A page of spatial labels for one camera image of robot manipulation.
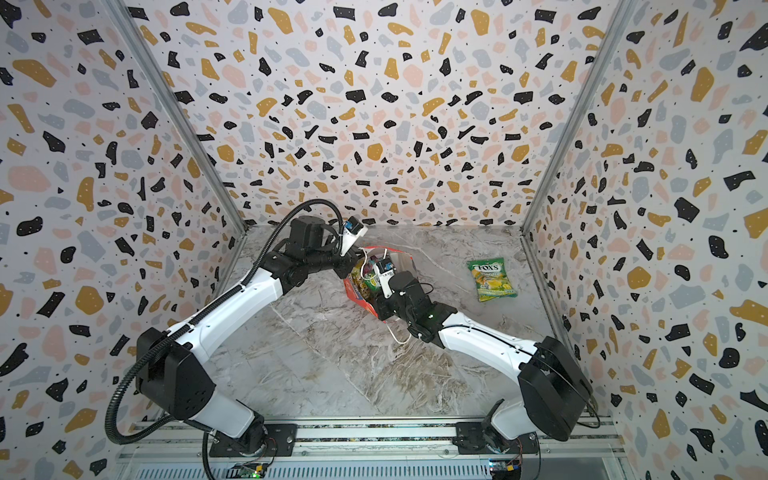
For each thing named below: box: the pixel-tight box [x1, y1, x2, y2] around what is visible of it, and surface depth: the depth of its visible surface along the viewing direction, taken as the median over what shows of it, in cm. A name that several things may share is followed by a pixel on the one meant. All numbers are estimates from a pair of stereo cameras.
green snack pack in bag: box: [351, 261, 381, 300], surface depth 92 cm
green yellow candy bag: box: [467, 257, 518, 302], surface depth 105 cm
